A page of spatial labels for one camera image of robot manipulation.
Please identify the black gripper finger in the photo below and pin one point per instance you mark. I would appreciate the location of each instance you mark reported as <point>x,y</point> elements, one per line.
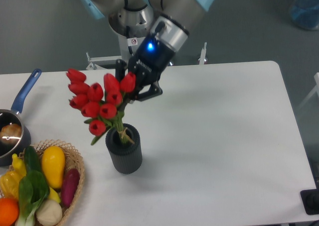
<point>121,69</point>
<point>153,91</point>

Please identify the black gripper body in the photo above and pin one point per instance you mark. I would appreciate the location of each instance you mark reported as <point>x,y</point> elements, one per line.
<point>149,61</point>

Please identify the red tulip bouquet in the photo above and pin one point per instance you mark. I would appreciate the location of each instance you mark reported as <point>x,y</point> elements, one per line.
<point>101,104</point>

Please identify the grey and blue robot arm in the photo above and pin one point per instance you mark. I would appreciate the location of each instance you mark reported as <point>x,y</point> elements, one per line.
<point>150,33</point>

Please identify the dark grey ribbed vase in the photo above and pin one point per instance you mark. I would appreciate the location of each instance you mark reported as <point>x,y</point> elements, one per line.
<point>126,158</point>

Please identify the woven wicker basket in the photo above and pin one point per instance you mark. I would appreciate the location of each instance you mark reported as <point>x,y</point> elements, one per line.
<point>73,159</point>

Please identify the yellow squash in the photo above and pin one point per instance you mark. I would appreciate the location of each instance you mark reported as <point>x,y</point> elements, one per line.
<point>53,163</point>

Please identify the purple eggplant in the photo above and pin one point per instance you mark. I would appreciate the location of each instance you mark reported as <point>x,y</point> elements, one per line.
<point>69,186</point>

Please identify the brown bread roll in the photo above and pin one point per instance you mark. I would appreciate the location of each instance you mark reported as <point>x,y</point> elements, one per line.
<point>10,134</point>

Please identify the dark green cucumber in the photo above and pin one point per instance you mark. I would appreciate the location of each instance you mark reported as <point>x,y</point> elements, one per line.
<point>31,159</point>

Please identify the small yellow gourd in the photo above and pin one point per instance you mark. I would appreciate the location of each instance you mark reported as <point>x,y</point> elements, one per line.
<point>18,165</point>

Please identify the yellow banana tip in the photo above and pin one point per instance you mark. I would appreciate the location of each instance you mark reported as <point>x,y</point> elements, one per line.
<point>53,195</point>

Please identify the green bok choy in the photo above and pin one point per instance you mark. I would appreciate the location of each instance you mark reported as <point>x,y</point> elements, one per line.
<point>33,190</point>

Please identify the blue translucent container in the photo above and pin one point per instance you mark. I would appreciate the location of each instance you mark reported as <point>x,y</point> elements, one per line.
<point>305,14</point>

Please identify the yellow bell pepper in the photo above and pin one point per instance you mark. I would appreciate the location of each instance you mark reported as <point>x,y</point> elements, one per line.
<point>9,184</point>

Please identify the beige garlic bulb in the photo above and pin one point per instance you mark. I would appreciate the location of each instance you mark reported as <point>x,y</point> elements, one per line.
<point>49,213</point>

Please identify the orange fruit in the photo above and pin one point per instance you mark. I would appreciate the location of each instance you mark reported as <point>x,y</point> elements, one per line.
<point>9,211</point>

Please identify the black device at edge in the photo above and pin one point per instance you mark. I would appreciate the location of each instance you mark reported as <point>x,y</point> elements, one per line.
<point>310,199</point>

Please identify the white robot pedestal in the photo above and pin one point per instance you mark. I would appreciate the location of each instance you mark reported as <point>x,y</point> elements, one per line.
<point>128,47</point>

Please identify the blue handled saucepan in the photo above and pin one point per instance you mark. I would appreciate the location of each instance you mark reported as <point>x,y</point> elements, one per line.
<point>13,116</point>

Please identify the white frame at right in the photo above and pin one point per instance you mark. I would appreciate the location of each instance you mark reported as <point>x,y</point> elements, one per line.
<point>312,94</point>

